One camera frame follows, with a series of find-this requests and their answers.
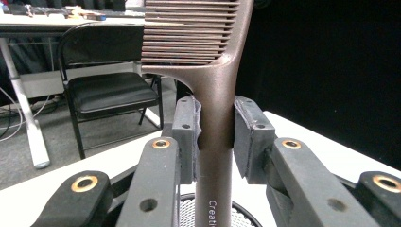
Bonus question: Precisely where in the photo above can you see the black mesh pen cup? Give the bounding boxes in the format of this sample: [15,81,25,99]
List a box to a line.
[176,192,263,227]

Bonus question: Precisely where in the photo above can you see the white-legged desk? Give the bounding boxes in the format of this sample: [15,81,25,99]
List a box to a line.
[0,12,147,170]

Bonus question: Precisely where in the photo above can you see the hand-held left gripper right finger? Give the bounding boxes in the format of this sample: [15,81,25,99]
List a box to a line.
[233,95,381,227]

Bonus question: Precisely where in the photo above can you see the black curtain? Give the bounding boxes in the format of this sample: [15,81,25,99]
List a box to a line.
[235,0,401,172]

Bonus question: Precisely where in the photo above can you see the floor cable bundle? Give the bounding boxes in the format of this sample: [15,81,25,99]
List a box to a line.
[0,86,53,143]

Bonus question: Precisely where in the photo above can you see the dark brown comb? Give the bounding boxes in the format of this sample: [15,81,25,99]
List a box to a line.
[140,0,255,227]

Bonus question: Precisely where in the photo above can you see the white table mat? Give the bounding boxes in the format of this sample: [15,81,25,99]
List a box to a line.
[0,110,401,227]

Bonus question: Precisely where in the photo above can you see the black folding chair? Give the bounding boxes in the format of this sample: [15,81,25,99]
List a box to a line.
[56,21,166,161]

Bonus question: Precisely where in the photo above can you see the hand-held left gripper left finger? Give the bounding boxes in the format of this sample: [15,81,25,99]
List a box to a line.
[114,95,203,227]

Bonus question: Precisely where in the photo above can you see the black keyboard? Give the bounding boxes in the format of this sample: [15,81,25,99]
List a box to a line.
[8,3,74,19]

